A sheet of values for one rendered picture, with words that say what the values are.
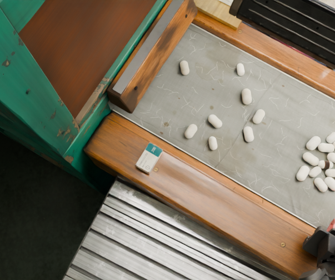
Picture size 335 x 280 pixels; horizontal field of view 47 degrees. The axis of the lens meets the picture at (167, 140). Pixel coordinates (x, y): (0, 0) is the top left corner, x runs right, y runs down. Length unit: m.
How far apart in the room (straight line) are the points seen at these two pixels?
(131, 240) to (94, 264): 0.10
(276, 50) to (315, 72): 0.11
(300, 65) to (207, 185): 0.37
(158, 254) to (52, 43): 0.56
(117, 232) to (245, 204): 0.31
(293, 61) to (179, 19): 0.29
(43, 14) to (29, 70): 0.07
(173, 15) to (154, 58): 0.10
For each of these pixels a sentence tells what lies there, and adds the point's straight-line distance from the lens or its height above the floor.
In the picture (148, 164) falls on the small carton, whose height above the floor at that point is 0.79.
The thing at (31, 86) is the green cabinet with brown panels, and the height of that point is 1.12.
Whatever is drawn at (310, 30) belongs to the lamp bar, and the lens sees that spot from 0.65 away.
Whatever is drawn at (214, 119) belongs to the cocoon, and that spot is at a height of 0.76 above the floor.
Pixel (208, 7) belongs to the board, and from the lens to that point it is 1.00.
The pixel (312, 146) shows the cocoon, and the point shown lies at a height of 0.76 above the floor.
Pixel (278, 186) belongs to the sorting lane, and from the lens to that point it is 0.91.
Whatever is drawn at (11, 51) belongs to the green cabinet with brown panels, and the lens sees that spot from 0.48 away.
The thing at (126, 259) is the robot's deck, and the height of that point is 0.67.
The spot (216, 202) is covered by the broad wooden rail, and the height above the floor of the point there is 0.76.
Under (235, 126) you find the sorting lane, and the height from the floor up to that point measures 0.74.
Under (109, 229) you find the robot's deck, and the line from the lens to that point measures 0.94.
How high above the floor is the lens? 1.60
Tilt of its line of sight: 75 degrees down
